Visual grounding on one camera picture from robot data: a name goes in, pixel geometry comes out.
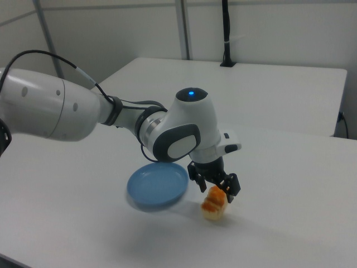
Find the wide aluminium frame post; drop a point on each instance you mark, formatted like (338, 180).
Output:
(184, 28)

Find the bread with orange topping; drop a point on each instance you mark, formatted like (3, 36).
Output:
(213, 205)

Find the thin aluminium frame post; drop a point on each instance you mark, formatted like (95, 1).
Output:
(47, 36)

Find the blue round plate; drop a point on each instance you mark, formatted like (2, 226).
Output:
(156, 185)

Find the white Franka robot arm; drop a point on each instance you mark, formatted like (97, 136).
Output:
(50, 111)

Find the black pole with base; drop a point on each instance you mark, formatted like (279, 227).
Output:
(227, 33)

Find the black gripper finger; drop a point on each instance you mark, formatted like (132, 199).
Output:
(234, 185)
(201, 184)

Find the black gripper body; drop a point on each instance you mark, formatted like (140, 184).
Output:
(209, 167)

